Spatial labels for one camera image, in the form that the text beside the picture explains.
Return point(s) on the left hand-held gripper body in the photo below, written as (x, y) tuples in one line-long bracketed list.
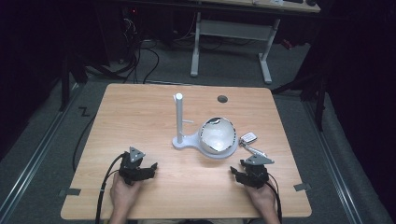
[(133, 169)]

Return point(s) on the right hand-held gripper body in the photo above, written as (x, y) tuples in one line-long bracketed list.
[(257, 175)]

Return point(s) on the person's right hand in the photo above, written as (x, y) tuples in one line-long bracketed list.
[(264, 199)]

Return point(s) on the person's left hand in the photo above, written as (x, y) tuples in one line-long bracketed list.
[(123, 196)]

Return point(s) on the white bowl with dark rim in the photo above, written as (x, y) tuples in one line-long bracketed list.
[(217, 137)]

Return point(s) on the grey tape piece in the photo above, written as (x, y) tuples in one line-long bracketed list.
[(302, 187), (71, 192)]

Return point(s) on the white stand with pole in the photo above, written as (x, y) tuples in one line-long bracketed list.
[(179, 124)]

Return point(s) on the dark round table grommet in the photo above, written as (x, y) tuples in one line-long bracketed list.
[(222, 99)]

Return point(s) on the black zigzag floor tape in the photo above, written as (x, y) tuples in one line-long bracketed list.
[(84, 111)]

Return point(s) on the black stand legs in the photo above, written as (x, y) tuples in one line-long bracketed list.
[(64, 84), (319, 102)]

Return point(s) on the black computer tower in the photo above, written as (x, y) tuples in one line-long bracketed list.
[(129, 31)]

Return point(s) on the white-legged wooden desk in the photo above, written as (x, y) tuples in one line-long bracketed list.
[(233, 29)]

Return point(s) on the metal floor rail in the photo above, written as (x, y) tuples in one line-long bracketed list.
[(334, 168), (34, 161)]

